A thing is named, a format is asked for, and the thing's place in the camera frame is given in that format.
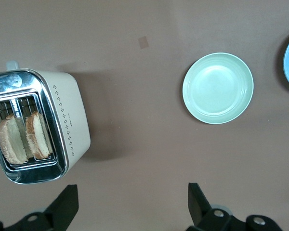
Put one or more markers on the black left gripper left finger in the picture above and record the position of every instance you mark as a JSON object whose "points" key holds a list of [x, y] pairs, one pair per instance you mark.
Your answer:
{"points": [[60, 211]]}

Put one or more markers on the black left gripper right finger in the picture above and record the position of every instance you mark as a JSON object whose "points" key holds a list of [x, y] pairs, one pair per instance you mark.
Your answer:
{"points": [[200, 209]]}

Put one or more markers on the toasted bread slice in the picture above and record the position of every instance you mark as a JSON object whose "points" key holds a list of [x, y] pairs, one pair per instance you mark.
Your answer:
{"points": [[12, 142], [37, 137]]}

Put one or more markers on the pale green plate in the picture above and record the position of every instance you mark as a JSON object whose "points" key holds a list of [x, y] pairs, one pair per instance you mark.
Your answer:
{"points": [[218, 89]]}

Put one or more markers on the cream and chrome toaster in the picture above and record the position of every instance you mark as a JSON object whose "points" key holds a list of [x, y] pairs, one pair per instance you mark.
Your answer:
{"points": [[72, 115]]}

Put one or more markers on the brown tape patch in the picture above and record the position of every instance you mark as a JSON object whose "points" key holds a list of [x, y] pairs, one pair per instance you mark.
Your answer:
{"points": [[143, 42]]}

